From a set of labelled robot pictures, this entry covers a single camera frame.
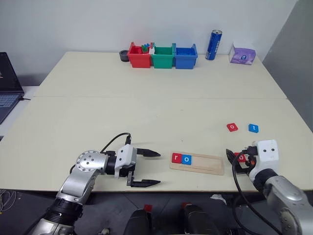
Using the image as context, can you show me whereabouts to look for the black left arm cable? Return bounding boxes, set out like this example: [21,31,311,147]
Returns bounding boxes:
[100,133,133,154]

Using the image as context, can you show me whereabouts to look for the green plastic bin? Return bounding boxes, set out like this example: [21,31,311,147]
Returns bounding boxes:
[150,43,176,70]

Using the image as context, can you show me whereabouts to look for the white crumpled cloth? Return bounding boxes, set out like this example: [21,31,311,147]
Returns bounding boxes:
[209,193,227,204]

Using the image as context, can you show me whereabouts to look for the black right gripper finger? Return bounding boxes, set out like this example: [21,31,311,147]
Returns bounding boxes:
[225,148,240,164]
[230,160,250,175]

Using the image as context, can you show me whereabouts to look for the purple tissue pack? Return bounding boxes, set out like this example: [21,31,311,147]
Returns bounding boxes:
[229,42,256,65]

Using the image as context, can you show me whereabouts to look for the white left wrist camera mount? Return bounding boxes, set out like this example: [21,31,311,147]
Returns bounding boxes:
[114,144,137,180]

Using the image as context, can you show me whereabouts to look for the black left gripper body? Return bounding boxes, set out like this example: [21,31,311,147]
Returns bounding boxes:
[126,147,142,187]

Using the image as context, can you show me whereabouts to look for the dark rounded shape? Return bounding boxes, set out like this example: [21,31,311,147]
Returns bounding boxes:
[124,208,154,235]
[180,203,222,235]

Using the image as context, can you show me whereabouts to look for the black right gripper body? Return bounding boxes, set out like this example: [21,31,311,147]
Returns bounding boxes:
[240,151,257,172]

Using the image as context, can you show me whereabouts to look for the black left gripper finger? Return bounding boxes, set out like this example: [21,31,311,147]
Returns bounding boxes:
[132,179,161,188]
[139,147,161,158]

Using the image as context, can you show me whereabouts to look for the white cable bundle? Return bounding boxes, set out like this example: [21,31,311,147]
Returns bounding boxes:
[0,188,16,214]

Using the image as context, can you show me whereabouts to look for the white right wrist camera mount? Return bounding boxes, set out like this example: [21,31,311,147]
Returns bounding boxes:
[248,139,280,182]

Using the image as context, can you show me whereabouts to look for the wooden letter tray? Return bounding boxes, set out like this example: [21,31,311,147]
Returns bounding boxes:
[169,151,225,176]

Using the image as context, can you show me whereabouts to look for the dark grey laptop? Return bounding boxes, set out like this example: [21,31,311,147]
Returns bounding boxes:
[0,51,25,124]

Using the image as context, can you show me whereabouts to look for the black round dish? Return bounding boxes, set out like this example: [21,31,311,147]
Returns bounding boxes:
[118,49,131,63]

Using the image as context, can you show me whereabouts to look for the blue plastic bin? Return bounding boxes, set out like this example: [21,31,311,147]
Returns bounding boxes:
[172,43,199,70]

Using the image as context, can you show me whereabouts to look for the red plastic bin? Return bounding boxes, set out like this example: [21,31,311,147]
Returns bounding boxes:
[128,42,154,69]

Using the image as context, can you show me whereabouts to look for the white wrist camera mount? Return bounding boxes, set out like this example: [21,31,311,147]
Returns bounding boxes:
[114,144,137,180]
[248,139,280,182]

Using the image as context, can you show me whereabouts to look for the blue drink can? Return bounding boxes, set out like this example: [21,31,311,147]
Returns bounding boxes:
[205,29,223,61]

